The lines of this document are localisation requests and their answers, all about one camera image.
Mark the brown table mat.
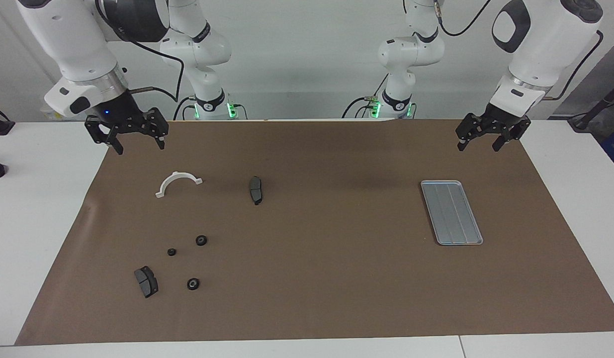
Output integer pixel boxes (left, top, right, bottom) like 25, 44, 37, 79
14, 119, 614, 346

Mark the black stand pole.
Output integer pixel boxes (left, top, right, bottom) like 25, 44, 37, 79
568, 80, 614, 132

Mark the black table clamp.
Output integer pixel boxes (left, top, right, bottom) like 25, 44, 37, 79
0, 104, 15, 136

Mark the black right base cable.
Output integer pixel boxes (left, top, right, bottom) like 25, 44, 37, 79
173, 96, 195, 121

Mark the black base cable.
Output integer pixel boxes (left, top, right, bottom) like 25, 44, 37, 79
173, 96, 195, 121
342, 75, 392, 119

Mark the silver metal tray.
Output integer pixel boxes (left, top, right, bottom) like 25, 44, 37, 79
420, 180, 484, 246

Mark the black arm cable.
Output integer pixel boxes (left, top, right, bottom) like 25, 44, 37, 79
434, 0, 606, 100
94, 0, 185, 117

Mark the black left base cable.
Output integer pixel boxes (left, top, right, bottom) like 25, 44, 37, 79
342, 75, 392, 119

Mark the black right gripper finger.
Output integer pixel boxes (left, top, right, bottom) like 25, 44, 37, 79
85, 115, 124, 156
145, 107, 169, 150

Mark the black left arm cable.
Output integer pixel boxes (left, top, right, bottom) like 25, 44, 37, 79
434, 0, 606, 100

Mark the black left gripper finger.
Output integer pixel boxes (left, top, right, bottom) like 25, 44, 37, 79
456, 113, 482, 151
492, 117, 532, 152

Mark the short grey brake pad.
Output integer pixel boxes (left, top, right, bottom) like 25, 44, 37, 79
134, 266, 159, 299

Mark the white curved plastic bracket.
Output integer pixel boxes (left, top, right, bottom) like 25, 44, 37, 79
155, 171, 203, 199

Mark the white wall socket box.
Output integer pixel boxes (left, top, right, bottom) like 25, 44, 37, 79
40, 96, 88, 122

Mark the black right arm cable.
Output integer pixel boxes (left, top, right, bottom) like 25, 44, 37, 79
94, 0, 185, 117

